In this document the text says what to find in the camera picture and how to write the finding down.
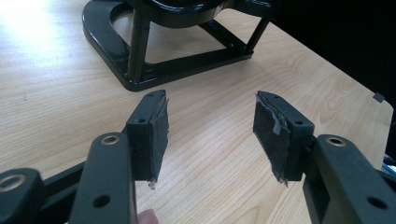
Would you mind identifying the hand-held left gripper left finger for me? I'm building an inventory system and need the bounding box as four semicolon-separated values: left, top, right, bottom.
125;89;170;190

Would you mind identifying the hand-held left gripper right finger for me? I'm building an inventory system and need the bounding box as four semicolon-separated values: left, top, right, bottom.
252;91;316;188

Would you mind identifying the red and black two-tier rack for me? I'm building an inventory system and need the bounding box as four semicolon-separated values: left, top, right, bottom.
81;0;281;92

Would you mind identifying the grey tape piece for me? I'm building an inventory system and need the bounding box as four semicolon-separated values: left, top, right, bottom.
373;91;387;104

